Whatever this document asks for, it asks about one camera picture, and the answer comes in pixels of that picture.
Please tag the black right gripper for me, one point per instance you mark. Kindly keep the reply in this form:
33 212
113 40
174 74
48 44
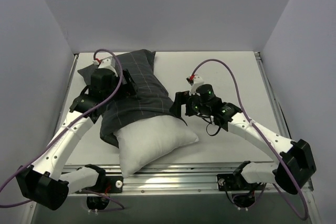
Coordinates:
180 103

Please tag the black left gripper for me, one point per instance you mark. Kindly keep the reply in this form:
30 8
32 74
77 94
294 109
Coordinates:
129 84

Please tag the dark grey checked pillowcase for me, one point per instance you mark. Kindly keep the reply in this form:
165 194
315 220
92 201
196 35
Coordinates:
151 100

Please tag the white pillow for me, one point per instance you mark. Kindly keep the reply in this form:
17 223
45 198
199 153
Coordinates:
147 140

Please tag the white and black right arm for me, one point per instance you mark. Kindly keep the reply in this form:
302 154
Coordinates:
293 163

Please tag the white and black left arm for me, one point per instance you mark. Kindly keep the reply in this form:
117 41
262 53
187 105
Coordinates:
43 181

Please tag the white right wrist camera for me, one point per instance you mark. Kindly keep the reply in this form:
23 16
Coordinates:
195 81

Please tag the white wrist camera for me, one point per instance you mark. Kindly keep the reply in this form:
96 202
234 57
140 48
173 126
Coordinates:
106 63
195 81

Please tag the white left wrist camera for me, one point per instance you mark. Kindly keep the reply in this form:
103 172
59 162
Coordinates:
106 63

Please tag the aluminium front frame rail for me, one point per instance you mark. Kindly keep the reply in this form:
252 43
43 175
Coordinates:
180 179

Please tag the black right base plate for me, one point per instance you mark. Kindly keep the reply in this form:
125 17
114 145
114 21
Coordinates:
230 182

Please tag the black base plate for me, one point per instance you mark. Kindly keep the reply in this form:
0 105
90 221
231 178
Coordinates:
107 184
230 182

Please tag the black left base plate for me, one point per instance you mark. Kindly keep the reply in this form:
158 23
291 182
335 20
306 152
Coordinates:
107 184

